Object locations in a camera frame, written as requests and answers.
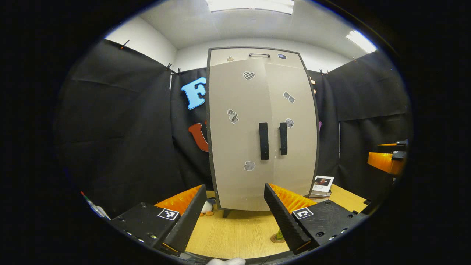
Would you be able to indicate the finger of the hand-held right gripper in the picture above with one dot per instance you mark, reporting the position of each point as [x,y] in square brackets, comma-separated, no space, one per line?
[402,144]
[382,162]

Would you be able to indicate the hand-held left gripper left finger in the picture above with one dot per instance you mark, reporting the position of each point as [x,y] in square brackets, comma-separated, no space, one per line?
[189,221]

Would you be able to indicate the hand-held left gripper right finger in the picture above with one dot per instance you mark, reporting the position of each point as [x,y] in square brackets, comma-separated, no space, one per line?
[283,221]

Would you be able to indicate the green label plastic bottle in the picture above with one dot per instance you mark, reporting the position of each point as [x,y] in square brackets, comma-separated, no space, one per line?
[280,233]

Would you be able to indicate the round cork coaster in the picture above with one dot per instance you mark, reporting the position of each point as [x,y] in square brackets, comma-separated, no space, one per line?
[275,240]

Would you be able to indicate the grey cabinet door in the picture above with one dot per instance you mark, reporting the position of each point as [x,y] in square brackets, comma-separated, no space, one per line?
[298,162]
[235,147]

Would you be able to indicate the grey cabinet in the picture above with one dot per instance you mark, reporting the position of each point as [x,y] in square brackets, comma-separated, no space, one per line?
[208,129]

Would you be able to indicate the grey cabinet drawer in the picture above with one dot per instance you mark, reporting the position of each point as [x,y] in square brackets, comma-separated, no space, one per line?
[239,55]

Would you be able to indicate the white plush toy orange feet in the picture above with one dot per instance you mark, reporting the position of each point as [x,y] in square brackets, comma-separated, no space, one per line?
[208,207]

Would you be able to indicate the white cover book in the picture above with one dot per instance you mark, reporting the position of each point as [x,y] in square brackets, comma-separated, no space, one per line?
[323,183]

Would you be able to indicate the white tray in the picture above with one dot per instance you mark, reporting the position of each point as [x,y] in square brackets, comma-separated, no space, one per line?
[103,213]

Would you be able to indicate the marker pen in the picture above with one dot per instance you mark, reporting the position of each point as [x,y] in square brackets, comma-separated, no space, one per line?
[90,204]

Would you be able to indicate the small ceiling light panel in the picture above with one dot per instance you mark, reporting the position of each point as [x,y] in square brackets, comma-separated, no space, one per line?
[361,41]

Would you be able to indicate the large ceiling light panel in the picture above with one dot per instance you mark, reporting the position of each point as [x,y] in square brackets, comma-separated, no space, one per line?
[250,5]

